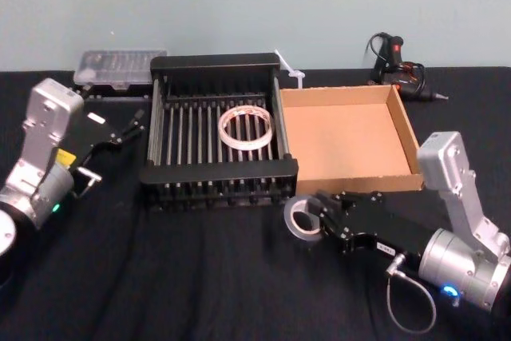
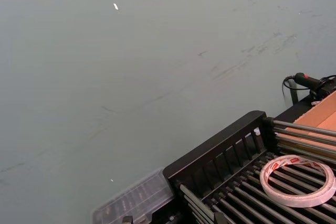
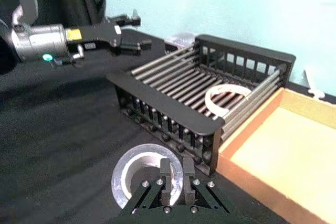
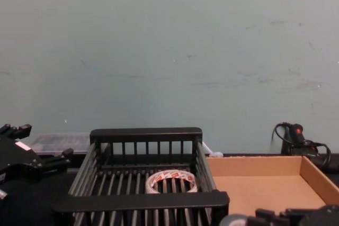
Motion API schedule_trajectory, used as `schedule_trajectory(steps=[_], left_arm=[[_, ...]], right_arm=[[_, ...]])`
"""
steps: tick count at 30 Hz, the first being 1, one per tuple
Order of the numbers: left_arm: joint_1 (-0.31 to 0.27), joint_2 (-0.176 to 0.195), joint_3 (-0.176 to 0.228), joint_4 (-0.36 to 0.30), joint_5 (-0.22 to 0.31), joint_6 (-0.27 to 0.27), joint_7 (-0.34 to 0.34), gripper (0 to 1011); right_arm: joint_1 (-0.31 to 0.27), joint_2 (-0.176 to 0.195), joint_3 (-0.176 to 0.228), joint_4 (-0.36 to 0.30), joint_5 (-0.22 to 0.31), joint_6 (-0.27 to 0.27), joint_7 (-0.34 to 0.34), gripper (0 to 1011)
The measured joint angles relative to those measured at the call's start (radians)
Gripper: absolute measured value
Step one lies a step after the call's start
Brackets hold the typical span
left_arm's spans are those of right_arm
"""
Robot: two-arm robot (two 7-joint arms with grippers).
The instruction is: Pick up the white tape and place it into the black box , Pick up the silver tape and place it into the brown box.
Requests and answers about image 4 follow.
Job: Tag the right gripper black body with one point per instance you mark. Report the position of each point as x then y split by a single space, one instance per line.
325 218

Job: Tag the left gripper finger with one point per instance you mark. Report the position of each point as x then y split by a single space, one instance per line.
55 162
16 130

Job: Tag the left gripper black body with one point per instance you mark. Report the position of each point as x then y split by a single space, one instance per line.
18 162

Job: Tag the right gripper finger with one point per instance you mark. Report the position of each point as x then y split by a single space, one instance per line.
267 218
299 213

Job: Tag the silver tape roll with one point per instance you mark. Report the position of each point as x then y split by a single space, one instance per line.
233 220

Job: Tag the white tape roll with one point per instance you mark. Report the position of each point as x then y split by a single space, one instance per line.
169 175

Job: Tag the clear plastic case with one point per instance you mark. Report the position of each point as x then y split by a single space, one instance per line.
61 141

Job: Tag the shallow brown cardboard tray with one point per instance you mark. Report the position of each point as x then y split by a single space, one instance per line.
265 189

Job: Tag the black table cloth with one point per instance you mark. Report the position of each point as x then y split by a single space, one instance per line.
251 154

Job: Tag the black rack with steel bars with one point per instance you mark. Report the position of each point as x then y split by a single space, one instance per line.
145 133

